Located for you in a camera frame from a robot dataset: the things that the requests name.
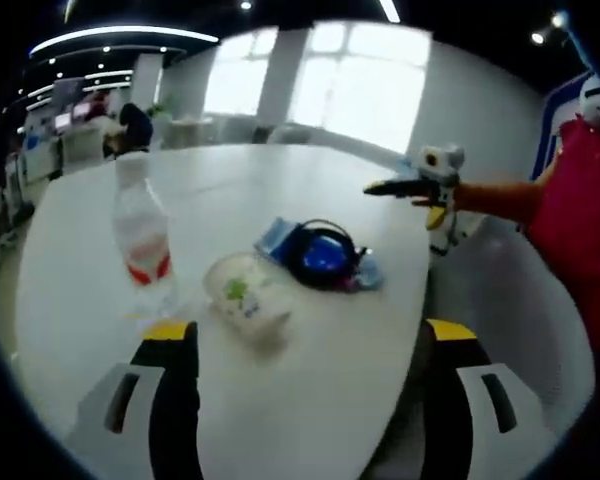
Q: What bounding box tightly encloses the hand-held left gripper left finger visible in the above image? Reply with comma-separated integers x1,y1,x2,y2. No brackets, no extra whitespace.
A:
77,320,204,480

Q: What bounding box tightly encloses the light blue packet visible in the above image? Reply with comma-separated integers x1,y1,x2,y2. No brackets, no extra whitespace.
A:
253,217,311,264

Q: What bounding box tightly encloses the curved ceiling light strip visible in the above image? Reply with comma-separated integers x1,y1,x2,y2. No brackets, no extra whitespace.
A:
29,24,221,54

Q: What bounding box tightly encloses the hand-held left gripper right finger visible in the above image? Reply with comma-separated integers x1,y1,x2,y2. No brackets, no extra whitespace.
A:
413,317,556,480

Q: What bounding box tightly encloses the black cable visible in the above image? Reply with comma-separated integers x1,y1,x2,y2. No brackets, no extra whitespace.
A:
284,218,372,291

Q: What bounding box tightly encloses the white wet-wipes packet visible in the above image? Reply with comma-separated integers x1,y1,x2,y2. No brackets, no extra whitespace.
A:
202,252,294,347

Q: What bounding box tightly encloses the clear plastic water bottle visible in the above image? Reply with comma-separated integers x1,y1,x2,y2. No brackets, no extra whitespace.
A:
110,152,177,317

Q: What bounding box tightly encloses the white chest-worn device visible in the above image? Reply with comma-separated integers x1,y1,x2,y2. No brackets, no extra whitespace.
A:
578,73,600,122

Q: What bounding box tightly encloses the green potted plant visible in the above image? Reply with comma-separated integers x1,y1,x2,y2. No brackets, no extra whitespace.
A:
149,94,175,122

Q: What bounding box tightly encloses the white table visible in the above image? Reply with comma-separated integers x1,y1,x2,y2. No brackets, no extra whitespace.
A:
14,142,434,480

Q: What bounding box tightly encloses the person in red apron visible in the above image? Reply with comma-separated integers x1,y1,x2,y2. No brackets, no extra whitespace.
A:
523,115,600,361

